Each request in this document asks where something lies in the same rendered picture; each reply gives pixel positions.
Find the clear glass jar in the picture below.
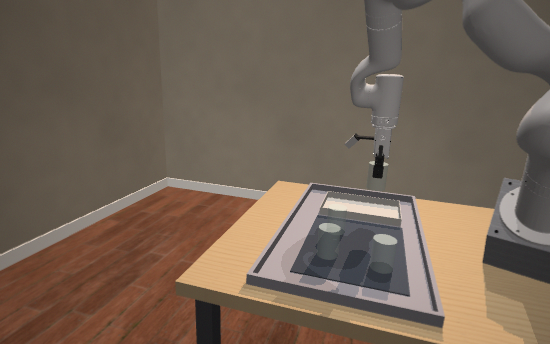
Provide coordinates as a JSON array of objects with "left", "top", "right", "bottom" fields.
[
  {"left": 327, "top": 204, "right": 347, "bottom": 235},
  {"left": 370, "top": 234, "right": 397, "bottom": 274},
  {"left": 366, "top": 161, "right": 389, "bottom": 191},
  {"left": 317, "top": 223, "right": 341, "bottom": 260}
]

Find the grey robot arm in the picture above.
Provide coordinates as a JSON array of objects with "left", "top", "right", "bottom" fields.
[{"left": 350, "top": 0, "right": 550, "bottom": 247}]

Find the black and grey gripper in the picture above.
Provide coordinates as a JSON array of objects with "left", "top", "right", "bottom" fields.
[{"left": 372, "top": 124, "right": 396, "bottom": 179}]

